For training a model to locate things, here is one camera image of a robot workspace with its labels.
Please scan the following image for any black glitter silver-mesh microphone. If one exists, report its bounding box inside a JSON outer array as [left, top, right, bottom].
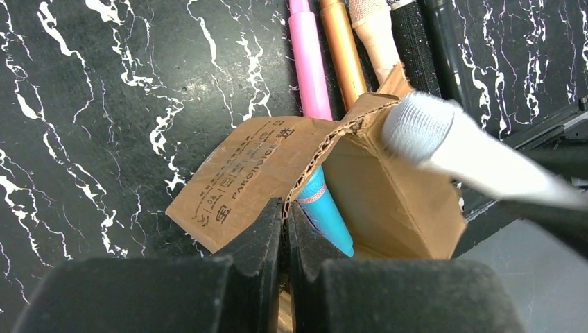
[[388, 0, 441, 96]]

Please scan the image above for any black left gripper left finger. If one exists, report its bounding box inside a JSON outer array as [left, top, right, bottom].
[[13, 198, 282, 332]]

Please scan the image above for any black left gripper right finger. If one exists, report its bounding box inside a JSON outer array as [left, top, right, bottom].
[[287, 204, 525, 332]]

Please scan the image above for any turquoise blue microphone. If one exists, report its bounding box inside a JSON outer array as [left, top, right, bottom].
[[297, 166, 354, 257]]

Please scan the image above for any pink microphone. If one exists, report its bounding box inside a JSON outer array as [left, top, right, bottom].
[[288, 0, 333, 121]]

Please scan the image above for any brown cardboard box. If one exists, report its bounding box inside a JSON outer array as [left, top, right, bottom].
[[166, 65, 466, 259]]

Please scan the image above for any beige microphone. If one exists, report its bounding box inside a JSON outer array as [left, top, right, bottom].
[[348, 0, 400, 85]]

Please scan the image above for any black orange-tipped microphone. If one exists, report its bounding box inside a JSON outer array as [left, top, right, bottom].
[[420, 0, 472, 111]]

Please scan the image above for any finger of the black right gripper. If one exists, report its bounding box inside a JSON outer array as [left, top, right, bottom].
[[499, 146, 587, 257]]

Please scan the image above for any white microphone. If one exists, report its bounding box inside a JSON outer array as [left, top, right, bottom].
[[381, 92, 587, 210]]

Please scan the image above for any gold microphone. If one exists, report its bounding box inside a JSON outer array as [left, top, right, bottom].
[[319, 0, 368, 111]]

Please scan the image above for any aluminium frame rail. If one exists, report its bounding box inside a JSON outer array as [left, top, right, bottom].
[[452, 94, 588, 333]]

